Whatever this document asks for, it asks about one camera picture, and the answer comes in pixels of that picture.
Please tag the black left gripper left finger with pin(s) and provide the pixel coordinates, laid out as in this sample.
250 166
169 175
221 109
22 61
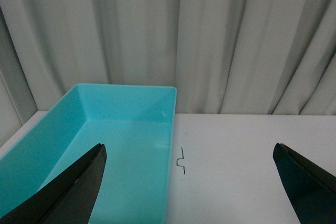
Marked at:
68 198

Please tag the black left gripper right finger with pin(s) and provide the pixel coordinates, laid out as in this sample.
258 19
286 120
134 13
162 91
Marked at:
310 189

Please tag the turquoise plastic bin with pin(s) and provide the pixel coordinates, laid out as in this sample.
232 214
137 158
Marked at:
135 123

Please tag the grey curtain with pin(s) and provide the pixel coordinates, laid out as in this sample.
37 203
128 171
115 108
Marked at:
223 56

